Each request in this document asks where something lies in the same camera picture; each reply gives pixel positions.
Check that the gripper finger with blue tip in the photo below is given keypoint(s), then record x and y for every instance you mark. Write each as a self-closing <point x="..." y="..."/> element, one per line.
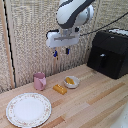
<point x="67" y="50"/>
<point x="55" y="53"/>

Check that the small white bowl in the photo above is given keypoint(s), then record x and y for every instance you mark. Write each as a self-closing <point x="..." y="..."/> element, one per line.
<point x="72" y="84"/>

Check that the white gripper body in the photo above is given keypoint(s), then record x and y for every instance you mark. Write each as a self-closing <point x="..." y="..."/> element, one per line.
<point x="63" y="38"/>

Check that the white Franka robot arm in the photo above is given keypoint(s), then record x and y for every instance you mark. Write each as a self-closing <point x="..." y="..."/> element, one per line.
<point x="71" y="12"/>

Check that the pink mug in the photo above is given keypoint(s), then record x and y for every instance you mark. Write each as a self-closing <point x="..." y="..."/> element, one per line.
<point x="39" y="81"/>

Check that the white plate with patterned rim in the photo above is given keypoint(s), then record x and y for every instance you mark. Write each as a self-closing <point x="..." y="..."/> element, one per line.
<point x="29" y="110"/>

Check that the wooden post with black strip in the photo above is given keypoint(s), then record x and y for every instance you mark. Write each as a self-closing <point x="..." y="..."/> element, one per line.
<point x="7" y="43"/>

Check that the black air fryer drawer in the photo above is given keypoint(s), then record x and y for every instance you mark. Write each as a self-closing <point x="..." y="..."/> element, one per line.
<point x="102" y="60"/>

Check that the yellow food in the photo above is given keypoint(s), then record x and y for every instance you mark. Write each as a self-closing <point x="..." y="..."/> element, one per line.
<point x="69" y="80"/>

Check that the yellow block of food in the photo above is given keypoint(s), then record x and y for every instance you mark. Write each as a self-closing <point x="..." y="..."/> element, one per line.
<point x="60" y="89"/>

